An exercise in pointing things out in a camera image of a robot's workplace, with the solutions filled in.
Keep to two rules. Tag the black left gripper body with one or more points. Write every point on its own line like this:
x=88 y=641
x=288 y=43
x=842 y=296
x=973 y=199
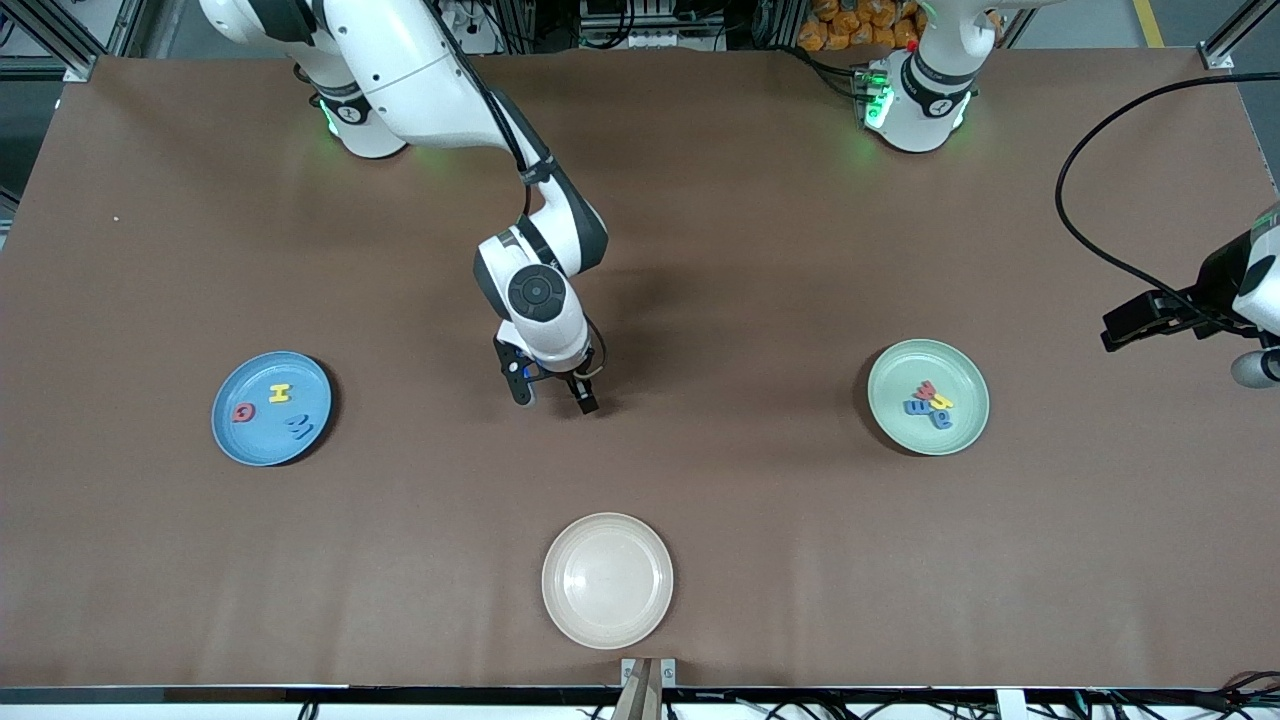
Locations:
x=1203 y=294

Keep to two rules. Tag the yellow foam letter f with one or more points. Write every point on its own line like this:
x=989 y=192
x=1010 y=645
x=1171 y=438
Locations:
x=942 y=401

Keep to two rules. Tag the blue foam letter a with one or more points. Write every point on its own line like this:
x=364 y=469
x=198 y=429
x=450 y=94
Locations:
x=945 y=420

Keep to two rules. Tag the pink foam letter w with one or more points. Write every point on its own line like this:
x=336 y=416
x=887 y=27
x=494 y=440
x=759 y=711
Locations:
x=925 y=389

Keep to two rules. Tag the blue foam letter e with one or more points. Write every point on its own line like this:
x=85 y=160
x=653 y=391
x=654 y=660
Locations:
x=915 y=407

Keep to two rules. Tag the blue foam letter M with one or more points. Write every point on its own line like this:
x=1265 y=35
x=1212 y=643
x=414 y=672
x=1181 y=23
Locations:
x=300 y=429

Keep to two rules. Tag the yellow foam letter H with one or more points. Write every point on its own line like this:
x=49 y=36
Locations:
x=281 y=394

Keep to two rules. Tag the pink foam letter Q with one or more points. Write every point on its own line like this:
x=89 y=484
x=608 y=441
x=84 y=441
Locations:
x=237 y=412

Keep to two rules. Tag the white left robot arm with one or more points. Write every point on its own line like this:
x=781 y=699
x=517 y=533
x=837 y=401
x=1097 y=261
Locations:
x=930 y=90

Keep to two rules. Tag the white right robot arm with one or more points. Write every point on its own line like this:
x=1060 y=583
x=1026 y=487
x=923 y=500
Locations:
x=560 y=330

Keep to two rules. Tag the cream plate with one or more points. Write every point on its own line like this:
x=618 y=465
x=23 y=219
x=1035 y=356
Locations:
x=607 y=580

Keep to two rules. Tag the green plate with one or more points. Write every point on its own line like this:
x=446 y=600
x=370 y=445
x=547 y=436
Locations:
x=960 y=440

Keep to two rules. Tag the blue plate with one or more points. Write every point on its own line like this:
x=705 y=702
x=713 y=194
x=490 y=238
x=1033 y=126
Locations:
x=270 y=445

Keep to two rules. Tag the beige pole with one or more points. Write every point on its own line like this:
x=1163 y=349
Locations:
x=640 y=700

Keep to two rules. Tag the white power strip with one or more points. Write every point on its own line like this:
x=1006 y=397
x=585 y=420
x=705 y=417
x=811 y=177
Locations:
x=650 y=41

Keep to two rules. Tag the pile of orange objects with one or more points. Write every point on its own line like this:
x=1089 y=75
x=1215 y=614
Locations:
x=850 y=28

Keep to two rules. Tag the aluminium frame profile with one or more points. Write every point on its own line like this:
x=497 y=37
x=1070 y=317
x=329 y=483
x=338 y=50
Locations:
x=1225 y=45
x=50 y=35

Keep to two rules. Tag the metal mounting bracket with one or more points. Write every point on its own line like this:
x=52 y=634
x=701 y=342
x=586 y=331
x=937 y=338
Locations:
x=630 y=668

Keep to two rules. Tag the black table edge rail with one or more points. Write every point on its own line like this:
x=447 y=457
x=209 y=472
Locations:
x=300 y=694

